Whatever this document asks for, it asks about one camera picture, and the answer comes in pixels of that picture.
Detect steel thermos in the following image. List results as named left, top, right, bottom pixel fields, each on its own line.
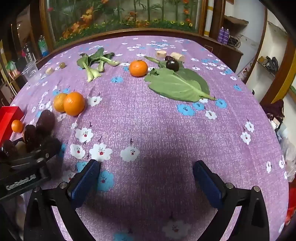
left=23, top=43, right=34, bottom=63

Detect pink printed box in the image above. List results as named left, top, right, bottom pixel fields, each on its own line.
left=237, top=58, right=254, bottom=82

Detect clear plastic cup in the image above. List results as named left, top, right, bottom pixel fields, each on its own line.
left=22, top=60, right=40, bottom=84

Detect wooden sideboard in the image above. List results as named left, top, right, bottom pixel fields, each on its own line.
left=201, top=35, right=244, bottom=73

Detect small orange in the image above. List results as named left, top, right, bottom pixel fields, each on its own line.
left=11, top=120, right=24, bottom=133

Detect large red date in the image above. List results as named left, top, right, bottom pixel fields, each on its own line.
left=36, top=109, right=56, bottom=137

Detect dark shoes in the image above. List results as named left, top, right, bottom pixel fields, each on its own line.
left=262, top=56, right=280, bottom=73

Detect red box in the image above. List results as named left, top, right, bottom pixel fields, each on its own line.
left=0, top=106, right=25, bottom=145

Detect green plastic bottle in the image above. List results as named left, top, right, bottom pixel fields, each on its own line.
left=38, top=36, right=49, bottom=57

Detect large orange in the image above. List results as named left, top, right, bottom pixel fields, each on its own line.
left=63, top=92, right=85, bottom=116

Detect large green leaf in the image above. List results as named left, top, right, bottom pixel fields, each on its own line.
left=144, top=68, right=216, bottom=102

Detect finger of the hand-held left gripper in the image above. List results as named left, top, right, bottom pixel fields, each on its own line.
left=38, top=137, right=63, bottom=161

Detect bok choy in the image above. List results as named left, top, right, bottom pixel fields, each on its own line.
left=92, top=52, right=120, bottom=67
left=89, top=47, right=105, bottom=72
left=77, top=54, right=102, bottom=82

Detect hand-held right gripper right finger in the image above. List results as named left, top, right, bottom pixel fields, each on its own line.
left=193, top=160, right=271, bottom=241

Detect wall shelf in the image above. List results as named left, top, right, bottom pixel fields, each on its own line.
left=224, top=15, right=249, bottom=26

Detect plastic bag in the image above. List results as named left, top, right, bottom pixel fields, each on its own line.
left=280, top=137, right=296, bottom=183

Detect green vegetable stalk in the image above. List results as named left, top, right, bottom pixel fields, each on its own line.
left=144, top=56, right=167, bottom=68

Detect dark purple plum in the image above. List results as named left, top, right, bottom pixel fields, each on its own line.
left=166, top=60, right=179, bottom=72

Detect pale yellowish orange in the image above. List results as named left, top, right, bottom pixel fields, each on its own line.
left=53, top=93, right=68, bottom=113

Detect aquarium with wooden frame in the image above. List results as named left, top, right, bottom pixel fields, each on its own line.
left=39, top=0, right=208, bottom=48

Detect tangled cables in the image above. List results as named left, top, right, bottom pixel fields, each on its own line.
left=228, top=37, right=241, bottom=48

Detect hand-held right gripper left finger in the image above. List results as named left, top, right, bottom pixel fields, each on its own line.
left=23, top=159, right=101, bottom=241

